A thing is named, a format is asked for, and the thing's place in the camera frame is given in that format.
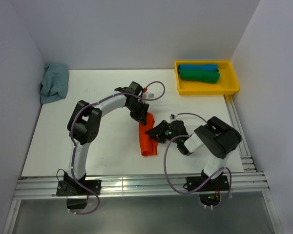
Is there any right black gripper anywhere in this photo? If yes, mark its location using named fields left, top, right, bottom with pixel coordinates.
left=146, top=119, right=180, bottom=144

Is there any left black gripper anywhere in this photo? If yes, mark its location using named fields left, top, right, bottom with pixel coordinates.
left=126, top=100, right=149, bottom=125

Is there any orange t shirt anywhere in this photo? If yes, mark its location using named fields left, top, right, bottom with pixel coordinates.
left=138, top=113, right=158, bottom=157

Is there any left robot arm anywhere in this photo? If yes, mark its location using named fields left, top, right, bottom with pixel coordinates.
left=63, top=82, right=149, bottom=195

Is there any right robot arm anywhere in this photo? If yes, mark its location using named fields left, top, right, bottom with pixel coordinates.
left=146, top=117, right=242, bottom=190

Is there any yellow plastic tray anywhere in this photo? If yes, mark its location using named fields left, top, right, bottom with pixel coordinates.
left=174, top=60, right=240, bottom=95

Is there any green rolled t shirt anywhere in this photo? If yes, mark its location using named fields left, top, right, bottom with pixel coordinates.
left=179, top=70, right=220, bottom=84

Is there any blue rolled t shirt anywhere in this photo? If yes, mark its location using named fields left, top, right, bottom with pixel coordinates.
left=177, top=64, right=218, bottom=72

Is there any grey-blue crumpled t shirt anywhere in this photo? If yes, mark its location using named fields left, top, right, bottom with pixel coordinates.
left=40, top=63, right=69, bottom=104

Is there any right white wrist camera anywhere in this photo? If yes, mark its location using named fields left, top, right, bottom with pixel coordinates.
left=169, top=114, right=178, bottom=121

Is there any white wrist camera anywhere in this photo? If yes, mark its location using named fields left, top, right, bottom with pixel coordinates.
left=169, top=114, right=178, bottom=121
left=142, top=92, right=154, bottom=100

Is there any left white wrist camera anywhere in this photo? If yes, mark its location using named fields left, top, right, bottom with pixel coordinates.
left=142, top=92, right=154, bottom=100

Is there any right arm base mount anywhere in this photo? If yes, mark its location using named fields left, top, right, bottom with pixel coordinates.
left=183, top=175, right=232, bottom=209

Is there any aluminium rail frame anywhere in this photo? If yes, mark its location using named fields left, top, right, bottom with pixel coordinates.
left=3, top=104, right=284, bottom=234

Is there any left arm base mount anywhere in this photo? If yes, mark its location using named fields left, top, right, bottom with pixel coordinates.
left=56, top=172, right=102, bottom=211

